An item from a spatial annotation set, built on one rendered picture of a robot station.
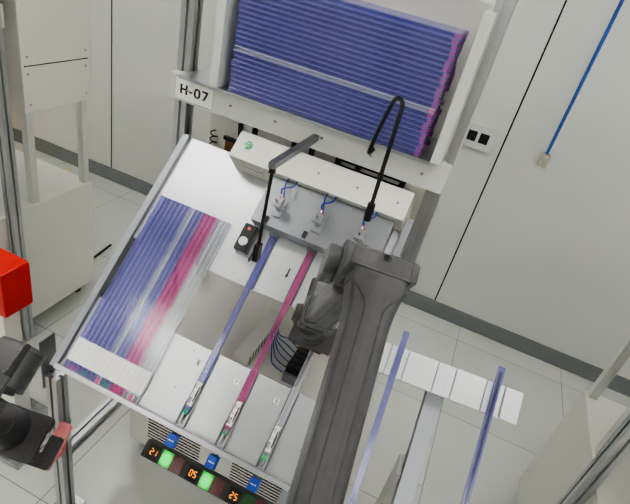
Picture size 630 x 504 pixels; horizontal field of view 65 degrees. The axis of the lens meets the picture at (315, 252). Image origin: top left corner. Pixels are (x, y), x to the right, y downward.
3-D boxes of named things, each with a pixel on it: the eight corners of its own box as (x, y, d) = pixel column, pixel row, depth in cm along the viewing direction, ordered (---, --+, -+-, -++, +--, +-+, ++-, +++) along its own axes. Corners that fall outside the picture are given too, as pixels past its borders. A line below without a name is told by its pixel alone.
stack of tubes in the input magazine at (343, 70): (420, 157, 115) (463, 34, 101) (227, 90, 126) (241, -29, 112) (430, 144, 125) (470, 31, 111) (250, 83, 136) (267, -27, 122)
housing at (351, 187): (399, 240, 134) (403, 221, 121) (241, 178, 145) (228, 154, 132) (410, 214, 136) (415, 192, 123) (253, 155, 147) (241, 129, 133)
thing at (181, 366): (293, 483, 115) (291, 485, 112) (65, 364, 130) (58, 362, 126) (326, 405, 120) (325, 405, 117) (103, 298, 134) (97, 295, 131)
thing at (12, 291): (18, 470, 174) (-10, 295, 133) (-34, 439, 179) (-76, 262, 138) (71, 421, 194) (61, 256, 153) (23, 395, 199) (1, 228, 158)
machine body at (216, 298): (292, 538, 175) (334, 423, 143) (128, 447, 190) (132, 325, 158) (350, 410, 229) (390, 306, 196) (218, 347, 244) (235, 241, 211)
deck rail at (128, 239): (69, 369, 132) (55, 367, 126) (63, 366, 132) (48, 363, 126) (196, 146, 149) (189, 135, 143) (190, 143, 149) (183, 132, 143)
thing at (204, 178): (356, 338, 126) (356, 335, 122) (140, 242, 141) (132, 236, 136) (405, 225, 134) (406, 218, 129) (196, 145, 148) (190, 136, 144)
